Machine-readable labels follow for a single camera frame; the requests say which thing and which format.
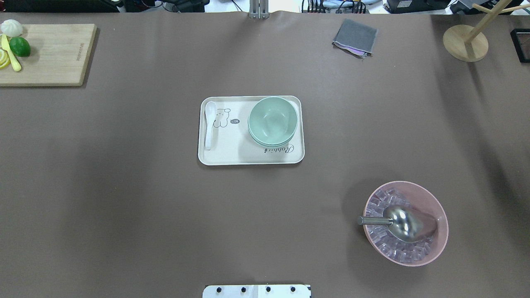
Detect wooden cutting board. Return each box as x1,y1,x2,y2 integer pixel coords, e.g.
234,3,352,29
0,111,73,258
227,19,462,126
0,23,97,87

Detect wooden mug stand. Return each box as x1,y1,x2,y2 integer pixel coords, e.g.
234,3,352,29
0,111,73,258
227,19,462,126
443,0,530,62

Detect lemon slice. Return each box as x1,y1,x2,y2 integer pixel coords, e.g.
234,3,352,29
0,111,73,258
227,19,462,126
0,49,11,69

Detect grey folded cloth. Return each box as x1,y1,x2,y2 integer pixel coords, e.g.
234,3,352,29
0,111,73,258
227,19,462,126
332,19,378,58

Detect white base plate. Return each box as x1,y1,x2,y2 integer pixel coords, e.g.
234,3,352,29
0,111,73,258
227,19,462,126
202,284,312,298

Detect pink bowl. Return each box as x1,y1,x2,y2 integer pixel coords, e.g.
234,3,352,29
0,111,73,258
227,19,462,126
363,181,449,267

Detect dark framed tray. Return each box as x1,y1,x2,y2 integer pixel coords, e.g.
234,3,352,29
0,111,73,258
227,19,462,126
510,28,530,63

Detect aluminium camera post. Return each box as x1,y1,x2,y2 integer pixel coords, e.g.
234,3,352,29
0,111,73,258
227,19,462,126
248,0,270,19

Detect yellow plastic knife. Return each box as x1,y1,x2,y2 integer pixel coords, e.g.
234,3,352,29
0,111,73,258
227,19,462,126
1,34,22,72

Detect green bowl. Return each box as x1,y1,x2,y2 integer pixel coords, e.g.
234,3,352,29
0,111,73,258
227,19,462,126
248,130,294,149
247,96,299,144

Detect ice cubes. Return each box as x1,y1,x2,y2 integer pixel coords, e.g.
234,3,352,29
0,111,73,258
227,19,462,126
364,188,434,264

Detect green lime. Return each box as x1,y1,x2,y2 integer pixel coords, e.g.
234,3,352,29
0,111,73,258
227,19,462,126
8,36,31,57

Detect metal ice scoop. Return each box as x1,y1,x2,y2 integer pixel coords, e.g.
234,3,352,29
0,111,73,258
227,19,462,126
357,205,438,243

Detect white ceramic spoon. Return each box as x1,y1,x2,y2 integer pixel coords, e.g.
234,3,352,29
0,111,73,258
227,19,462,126
205,101,217,151

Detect white steamed bun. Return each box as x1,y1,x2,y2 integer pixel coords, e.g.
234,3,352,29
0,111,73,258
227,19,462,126
0,19,24,37

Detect cream rabbit tray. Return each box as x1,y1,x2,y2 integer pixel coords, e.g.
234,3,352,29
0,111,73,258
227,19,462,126
198,96,305,166

